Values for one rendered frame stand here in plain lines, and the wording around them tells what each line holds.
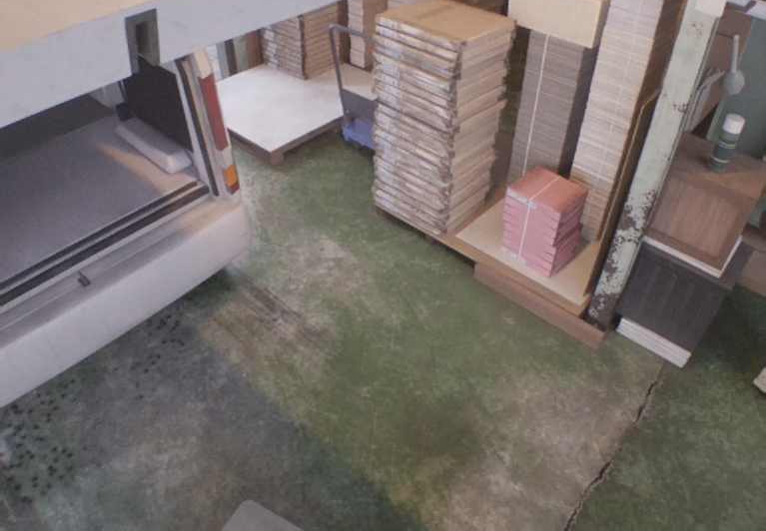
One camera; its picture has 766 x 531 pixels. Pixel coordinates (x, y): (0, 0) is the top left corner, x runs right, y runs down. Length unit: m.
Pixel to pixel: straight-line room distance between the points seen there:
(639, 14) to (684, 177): 0.69
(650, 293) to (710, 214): 0.47
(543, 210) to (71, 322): 1.92
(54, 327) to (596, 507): 1.99
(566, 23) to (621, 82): 0.34
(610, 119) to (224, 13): 2.09
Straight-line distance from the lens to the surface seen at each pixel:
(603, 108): 2.69
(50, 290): 2.30
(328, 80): 4.39
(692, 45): 2.00
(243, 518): 1.95
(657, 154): 2.16
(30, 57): 0.73
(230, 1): 0.84
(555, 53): 2.70
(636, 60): 2.56
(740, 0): 2.02
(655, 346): 2.72
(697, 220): 2.33
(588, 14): 2.60
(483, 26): 2.55
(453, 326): 2.60
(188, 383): 2.52
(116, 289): 2.23
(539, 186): 2.67
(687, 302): 2.53
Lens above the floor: 1.96
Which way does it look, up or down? 41 degrees down
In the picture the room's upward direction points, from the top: straight up
